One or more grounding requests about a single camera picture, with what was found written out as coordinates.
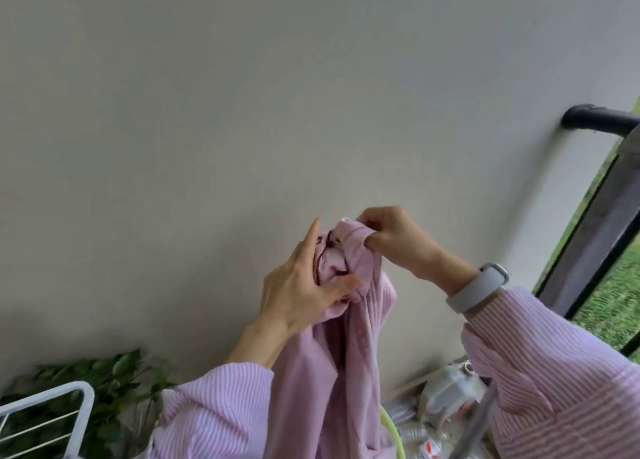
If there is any person's right hand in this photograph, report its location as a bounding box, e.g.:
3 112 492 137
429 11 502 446
356 206 480 295

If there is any person's left hand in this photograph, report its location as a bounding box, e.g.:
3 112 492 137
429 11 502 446
250 217 363 342

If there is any pink garment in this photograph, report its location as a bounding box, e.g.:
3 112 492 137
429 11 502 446
264 217 399 459

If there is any person's right forearm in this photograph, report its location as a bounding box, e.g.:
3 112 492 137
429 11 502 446
444 266 640 459

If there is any person's left forearm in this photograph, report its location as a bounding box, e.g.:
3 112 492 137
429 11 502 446
149 320 297 459

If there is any white wristband watch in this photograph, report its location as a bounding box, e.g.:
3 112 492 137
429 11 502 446
445 263 510 315

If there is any white plastic jug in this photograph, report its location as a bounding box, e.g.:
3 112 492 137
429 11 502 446
417 360 493 427

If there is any grey metal pole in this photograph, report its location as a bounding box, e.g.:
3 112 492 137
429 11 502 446
456 380 499 459

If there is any green leafy plant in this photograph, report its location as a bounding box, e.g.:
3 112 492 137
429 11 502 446
0 349 178 459

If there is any black handrail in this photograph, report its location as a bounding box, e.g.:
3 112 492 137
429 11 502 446
560 104 640 139

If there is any light green hose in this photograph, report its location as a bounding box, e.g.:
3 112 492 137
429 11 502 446
378 405 402 459

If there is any dark railing frame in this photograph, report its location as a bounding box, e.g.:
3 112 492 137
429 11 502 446
536 122 640 357

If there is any white wire drying rack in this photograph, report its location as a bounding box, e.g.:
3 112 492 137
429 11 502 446
0 381 96 459

